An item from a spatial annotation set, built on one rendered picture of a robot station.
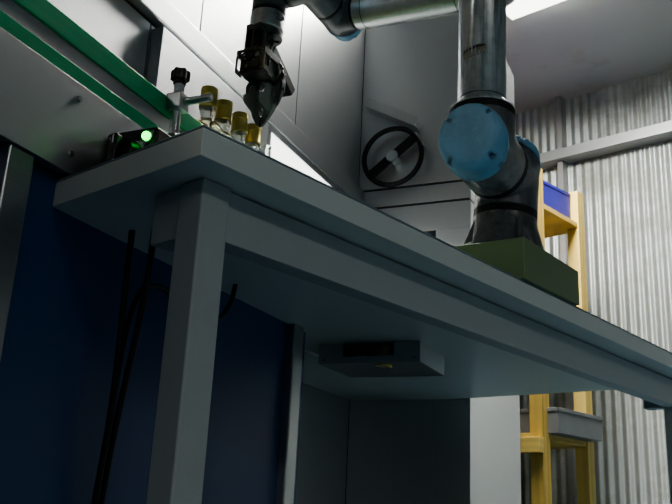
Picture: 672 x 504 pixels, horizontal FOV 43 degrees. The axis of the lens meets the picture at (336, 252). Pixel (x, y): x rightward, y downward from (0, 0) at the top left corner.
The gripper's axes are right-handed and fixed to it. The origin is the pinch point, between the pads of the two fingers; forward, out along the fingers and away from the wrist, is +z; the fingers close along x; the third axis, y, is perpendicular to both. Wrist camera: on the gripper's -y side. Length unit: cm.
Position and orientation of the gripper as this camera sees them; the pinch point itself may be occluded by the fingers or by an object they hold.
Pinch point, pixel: (262, 122)
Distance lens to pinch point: 180.9
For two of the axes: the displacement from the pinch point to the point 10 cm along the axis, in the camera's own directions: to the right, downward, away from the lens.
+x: 9.0, -0.6, -4.4
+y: -4.4, -2.8, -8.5
